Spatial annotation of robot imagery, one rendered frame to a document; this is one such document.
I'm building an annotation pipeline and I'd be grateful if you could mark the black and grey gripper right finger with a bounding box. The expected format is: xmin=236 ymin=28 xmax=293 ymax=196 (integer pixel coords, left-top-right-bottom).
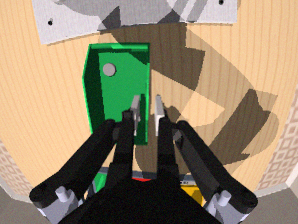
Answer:
xmin=155 ymin=96 xmax=258 ymax=224

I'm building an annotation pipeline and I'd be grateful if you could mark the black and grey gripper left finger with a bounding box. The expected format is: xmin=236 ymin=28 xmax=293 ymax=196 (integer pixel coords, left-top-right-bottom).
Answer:
xmin=29 ymin=95 xmax=140 ymax=224

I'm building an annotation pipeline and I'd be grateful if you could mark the yellow bin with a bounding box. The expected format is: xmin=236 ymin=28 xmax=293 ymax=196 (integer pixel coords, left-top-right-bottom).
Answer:
xmin=180 ymin=181 xmax=203 ymax=206

